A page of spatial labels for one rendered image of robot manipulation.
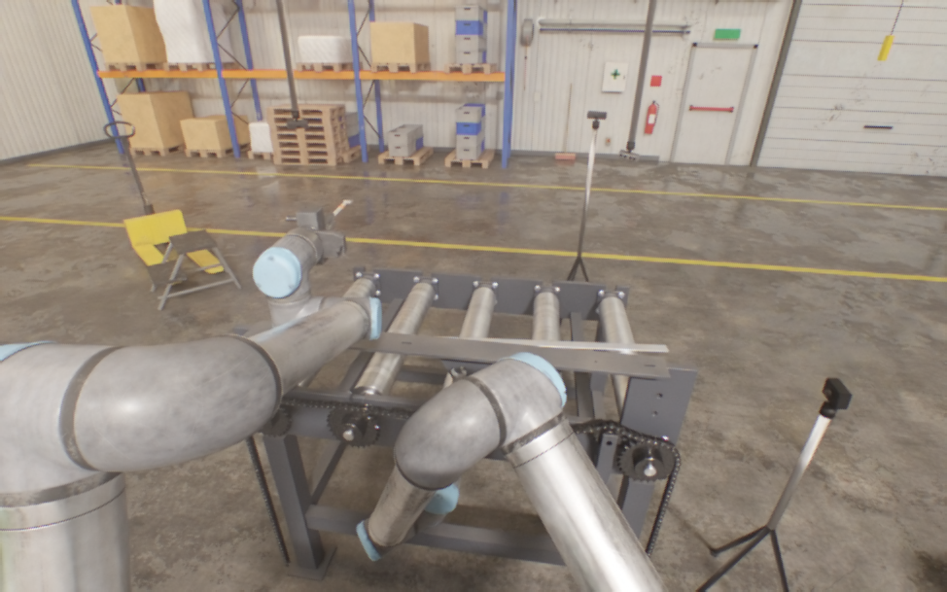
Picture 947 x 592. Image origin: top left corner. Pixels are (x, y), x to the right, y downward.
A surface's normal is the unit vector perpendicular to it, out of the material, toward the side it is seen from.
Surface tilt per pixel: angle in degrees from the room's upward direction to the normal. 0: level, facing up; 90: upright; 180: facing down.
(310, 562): 90
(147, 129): 90
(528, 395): 40
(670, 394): 90
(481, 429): 65
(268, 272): 85
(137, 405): 53
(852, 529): 0
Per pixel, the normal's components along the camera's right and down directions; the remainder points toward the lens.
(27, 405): -0.02, -0.18
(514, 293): -0.15, 0.46
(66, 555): 0.74, 0.07
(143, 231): 0.71, 0.34
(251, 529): 0.01, -0.88
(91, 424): 0.20, -0.04
